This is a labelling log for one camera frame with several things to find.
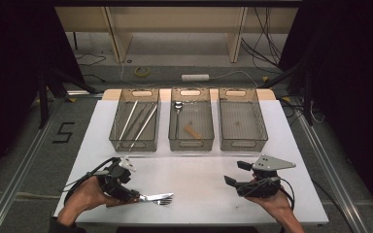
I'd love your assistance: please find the beige wooden desk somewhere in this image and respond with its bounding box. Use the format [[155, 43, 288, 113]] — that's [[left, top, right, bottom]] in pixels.
[[54, 6, 299, 64]]

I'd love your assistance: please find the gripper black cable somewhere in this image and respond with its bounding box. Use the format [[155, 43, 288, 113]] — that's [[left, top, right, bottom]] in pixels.
[[280, 178, 296, 212], [62, 157, 120, 208]]

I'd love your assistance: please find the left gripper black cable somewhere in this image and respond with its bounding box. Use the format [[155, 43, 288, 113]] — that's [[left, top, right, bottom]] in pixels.
[[62, 157, 120, 208]]

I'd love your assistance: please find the white chopstick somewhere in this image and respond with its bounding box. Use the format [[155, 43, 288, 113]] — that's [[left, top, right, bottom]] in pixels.
[[128, 104, 158, 152], [116, 99, 140, 150]]

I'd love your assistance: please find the yellow tape roll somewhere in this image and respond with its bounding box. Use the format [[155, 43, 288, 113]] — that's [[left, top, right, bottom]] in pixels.
[[134, 66, 151, 79]]

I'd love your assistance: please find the person's dark clothing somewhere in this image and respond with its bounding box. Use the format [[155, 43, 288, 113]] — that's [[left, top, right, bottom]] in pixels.
[[48, 216, 86, 233]]

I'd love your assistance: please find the person's right hand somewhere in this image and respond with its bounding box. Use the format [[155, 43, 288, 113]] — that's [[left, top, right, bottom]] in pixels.
[[244, 190, 294, 223]]

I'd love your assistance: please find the white table sheet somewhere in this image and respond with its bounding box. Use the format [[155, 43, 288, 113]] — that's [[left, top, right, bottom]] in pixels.
[[51, 99, 329, 226]]

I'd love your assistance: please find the thin black floor cable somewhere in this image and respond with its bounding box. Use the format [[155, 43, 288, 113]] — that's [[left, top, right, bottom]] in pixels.
[[76, 52, 107, 83]]

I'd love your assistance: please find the metal floor rail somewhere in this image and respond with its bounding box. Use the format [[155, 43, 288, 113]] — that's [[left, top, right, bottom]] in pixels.
[[0, 96, 66, 233], [292, 110, 370, 233]]

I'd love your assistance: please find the grey translucent plastic bin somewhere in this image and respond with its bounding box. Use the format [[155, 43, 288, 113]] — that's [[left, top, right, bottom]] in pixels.
[[168, 87, 216, 152], [109, 88, 161, 152], [218, 87, 269, 152]]

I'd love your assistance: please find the bundle of black cables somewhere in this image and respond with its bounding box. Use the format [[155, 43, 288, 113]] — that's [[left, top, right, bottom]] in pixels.
[[241, 7, 285, 71]]

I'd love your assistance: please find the person's left hand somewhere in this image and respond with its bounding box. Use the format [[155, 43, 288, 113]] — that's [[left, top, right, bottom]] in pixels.
[[67, 176, 134, 216]]

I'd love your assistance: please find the metal chopstick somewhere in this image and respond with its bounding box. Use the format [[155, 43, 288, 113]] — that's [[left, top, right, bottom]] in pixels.
[[135, 103, 156, 135]]

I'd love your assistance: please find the metal spoon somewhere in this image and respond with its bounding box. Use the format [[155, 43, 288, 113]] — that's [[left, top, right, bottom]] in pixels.
[[173, 100, 185, 140]]

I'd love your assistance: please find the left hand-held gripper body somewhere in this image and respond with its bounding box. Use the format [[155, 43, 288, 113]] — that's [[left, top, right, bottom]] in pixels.
[[96, 156, 137, 201]]

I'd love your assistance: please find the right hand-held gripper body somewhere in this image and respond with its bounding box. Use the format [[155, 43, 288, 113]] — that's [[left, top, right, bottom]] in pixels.
[[233, 154, 297, 199]]

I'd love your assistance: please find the white cable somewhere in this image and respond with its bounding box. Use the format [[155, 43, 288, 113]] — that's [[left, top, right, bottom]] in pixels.
[[119, 59, 183, 88], [208, 70, 258, 87]]

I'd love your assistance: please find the white power strip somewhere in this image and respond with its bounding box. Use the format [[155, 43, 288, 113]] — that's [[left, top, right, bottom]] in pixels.
[[181, 74, 210, 83]]

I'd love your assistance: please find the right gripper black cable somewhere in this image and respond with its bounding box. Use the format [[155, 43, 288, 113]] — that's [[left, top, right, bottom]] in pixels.
[[280, 178, 296, 212]]

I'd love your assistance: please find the black curtain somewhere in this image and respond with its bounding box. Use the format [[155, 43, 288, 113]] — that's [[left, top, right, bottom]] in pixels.
[[0, 0, 86, 188], [278, 0, 373, 215]]

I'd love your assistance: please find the black metal stand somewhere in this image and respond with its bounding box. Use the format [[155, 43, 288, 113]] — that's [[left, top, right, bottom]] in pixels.
[[38, 67, 98, 130], [258, 59, 315, 126]]

